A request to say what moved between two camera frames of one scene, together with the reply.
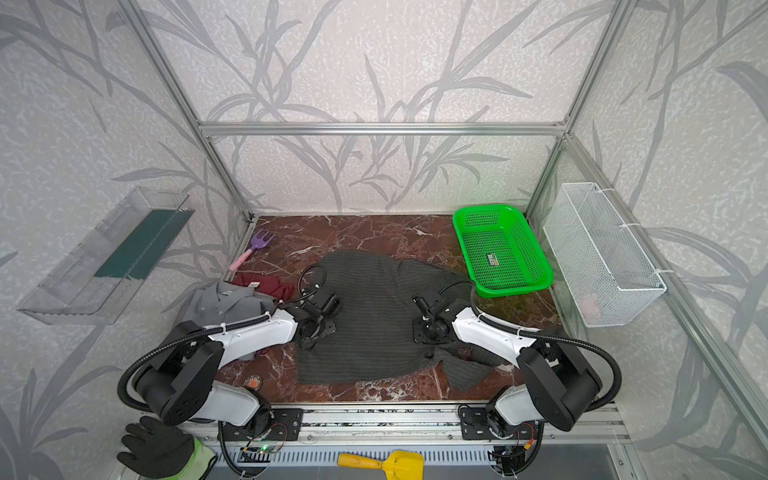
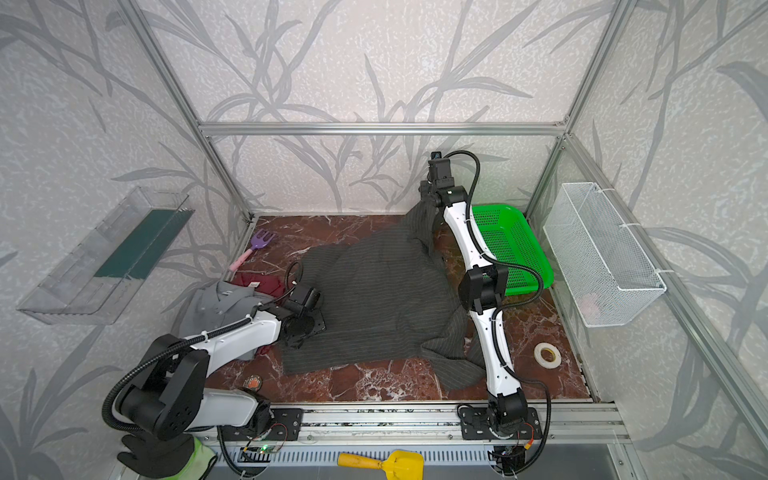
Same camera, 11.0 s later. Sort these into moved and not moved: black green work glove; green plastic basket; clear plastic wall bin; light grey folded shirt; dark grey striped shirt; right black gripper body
Moved: dark grey striped shirt; right black gripper body
Not moved: black green work glove; green plastic basket; clear plastic wall bin; light grey folded shirt
